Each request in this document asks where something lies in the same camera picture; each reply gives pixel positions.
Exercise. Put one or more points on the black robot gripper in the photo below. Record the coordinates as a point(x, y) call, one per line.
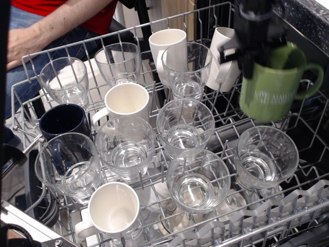
point(257, 32)

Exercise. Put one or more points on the green ceramic mug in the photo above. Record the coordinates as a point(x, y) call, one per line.
point(269, 94)

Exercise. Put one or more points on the person's bare forearm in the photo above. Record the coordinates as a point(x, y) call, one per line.
point(65, 18)

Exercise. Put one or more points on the white mug back right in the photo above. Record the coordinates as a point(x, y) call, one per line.
point(223, 76)

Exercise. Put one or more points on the white mug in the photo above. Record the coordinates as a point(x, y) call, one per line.
point(159, 42)
point(223, 76)

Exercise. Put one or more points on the white mug back centre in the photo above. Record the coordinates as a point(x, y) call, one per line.
point(159, 42)

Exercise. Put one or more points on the cream mug centre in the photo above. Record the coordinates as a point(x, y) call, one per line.
point(127, 99)

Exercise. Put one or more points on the cream mug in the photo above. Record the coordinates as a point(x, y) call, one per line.
point(113, 210)
point(127, 99)

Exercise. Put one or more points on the dark blue mug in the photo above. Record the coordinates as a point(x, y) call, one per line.
point(64, 118)

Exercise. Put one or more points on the cream mug front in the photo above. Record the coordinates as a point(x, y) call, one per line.
point(113, 210)

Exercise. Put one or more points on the person's bare hand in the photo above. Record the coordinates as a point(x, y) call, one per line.
point(20, 43)

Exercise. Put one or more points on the clear glass back centre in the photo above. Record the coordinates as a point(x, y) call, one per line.
point(187, 68)

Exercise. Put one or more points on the clear glass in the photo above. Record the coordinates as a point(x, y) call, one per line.
point(126, 145)
point(66, 81)
point(187, 68)
point(264, 157)
point(119, 63)
point(198, 180)
point(69, 165)
point(184, 124)

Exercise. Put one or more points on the clear glass right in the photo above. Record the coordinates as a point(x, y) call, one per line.
point(264, 157)

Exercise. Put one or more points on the clear glass front centre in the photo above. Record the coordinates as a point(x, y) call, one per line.
point(198, 180)

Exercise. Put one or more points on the clear glass back middle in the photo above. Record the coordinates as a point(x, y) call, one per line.
point(119, 63)

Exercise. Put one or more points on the clear glass centre left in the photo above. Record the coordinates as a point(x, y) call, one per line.
point(126, 145)

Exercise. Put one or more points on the grey plastic tine row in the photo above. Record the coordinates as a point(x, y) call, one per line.
point(247, 227)

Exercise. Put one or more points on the clear glass back left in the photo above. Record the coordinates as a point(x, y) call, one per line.
point(66, 81)

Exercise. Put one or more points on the clear glass front left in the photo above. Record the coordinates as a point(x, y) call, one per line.
point(69, 165)

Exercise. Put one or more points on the grey wire dishwasher rack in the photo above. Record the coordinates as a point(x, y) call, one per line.
point(306, 124)

